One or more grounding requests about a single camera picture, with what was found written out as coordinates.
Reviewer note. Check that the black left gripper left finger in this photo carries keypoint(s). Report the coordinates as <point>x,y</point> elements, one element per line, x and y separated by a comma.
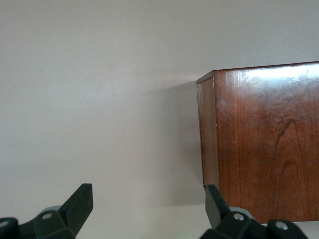
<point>72,214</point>

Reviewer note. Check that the dark brown wooden cabinet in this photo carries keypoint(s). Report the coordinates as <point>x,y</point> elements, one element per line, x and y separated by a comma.
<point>269,137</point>

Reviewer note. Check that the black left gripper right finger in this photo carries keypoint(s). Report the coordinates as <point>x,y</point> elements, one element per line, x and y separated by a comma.
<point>224,225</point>

